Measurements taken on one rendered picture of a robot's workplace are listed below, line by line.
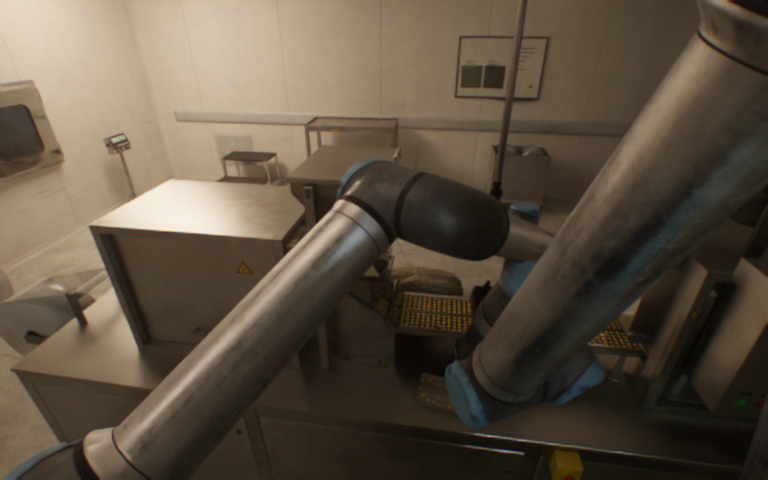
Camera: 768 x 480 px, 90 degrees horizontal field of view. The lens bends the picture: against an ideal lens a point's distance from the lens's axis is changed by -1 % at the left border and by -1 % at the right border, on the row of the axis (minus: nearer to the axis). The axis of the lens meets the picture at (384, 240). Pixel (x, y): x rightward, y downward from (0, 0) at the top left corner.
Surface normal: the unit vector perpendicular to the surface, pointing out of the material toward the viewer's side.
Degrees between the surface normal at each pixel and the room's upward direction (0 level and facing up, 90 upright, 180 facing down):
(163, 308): 90
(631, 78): 90
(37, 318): 90
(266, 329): 52
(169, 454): 64
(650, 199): 97
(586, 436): 0
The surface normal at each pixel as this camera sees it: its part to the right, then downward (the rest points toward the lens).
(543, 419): 0.00, -0.88
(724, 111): -0.75, 0.42
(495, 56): -0.15, 0.47
